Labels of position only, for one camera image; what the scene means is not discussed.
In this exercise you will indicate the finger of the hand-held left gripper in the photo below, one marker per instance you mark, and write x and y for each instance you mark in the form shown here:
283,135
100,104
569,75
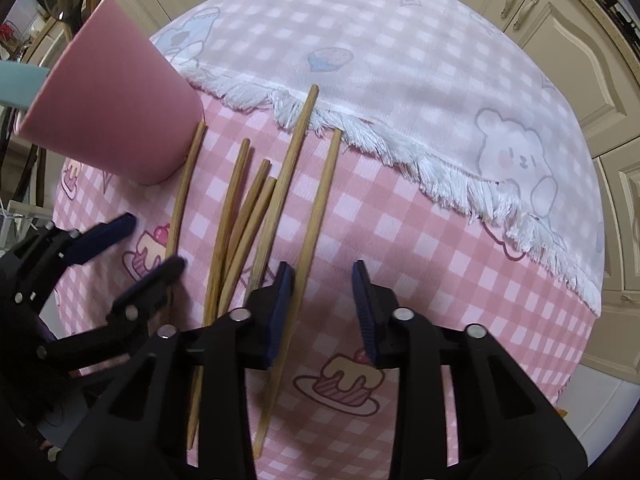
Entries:
102,235
157,275

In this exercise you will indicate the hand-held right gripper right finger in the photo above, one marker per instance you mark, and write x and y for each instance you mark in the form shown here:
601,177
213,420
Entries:
364,310

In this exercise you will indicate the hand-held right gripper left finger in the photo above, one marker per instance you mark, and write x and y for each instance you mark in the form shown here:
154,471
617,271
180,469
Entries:
279,320

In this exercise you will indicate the pink utensil cup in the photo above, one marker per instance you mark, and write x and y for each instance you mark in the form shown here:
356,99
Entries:
115,110

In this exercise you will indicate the light blue sheathed knife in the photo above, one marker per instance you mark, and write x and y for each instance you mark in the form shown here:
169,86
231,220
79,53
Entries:
20,82

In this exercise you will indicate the bundle of wooden chopsticks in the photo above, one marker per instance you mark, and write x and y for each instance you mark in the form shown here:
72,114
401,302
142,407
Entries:
301,130

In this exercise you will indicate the pink checked tablecloth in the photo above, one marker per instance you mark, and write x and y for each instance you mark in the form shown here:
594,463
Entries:
400,260

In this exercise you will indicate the white checked fringed cloth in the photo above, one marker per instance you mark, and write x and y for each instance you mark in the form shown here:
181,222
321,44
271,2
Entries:
375,60

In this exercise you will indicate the pink checkered tablecloth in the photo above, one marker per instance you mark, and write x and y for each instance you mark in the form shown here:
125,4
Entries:
550,35

